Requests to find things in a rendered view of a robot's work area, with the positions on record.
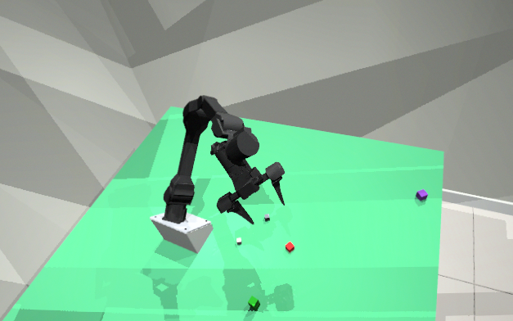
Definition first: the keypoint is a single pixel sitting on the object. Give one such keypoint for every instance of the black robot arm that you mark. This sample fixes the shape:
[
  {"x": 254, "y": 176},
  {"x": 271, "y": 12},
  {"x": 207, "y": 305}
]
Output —
[{"x": 240, "y": 144}]

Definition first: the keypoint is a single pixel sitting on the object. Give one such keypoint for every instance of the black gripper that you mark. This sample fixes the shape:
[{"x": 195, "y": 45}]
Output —
[{"x": 228, "y": 201}]

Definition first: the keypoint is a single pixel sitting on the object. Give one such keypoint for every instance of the small purple cube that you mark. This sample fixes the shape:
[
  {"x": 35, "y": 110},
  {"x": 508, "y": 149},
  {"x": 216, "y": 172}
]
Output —
[{"x": 422, "y": 194}]

